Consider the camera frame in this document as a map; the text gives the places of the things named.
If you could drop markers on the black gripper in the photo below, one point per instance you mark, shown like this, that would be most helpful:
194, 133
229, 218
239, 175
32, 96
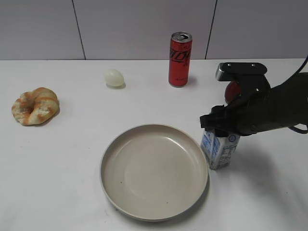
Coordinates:
247, 114

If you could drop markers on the blue white milk carton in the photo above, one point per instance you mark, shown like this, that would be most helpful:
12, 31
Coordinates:
218, 150

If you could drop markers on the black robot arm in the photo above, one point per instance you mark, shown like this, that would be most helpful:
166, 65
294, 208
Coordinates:
289, 101

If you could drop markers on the beige round plate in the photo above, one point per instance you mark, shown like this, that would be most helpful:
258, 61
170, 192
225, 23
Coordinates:
153, 172

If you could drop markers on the dark red wax apple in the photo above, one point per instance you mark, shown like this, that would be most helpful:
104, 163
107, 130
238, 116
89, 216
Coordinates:
232, 91

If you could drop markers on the red soda can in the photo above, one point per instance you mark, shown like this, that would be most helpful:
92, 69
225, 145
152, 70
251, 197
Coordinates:
179, 58

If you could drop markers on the white egg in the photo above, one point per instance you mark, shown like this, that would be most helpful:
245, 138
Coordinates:
114, 78

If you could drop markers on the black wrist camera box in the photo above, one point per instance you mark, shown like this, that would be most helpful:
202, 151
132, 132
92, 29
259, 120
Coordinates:
228, 71

